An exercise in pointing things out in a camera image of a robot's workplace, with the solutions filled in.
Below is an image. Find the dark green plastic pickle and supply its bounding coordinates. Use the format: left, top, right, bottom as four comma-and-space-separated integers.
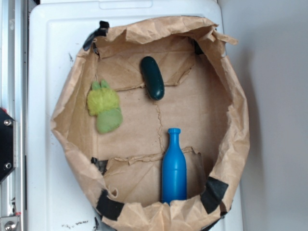
141, 56, 165, 101

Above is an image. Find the brown paper bag tray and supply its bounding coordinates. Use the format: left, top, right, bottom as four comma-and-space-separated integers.
51, 16, 250, 231

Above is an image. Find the green yellow plush toy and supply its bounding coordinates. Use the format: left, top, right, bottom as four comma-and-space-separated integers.
87, 80, 123, 134

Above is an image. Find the blue plastic bottle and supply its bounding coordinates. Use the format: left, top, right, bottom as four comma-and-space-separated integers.
161, 128, 187, 204

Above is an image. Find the black mounting bracket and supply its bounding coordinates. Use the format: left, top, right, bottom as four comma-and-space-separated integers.
0, 108, 16, 183

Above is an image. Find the aluminium frame rail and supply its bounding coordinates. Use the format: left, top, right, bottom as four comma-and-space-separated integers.
0, 0, 28, 231

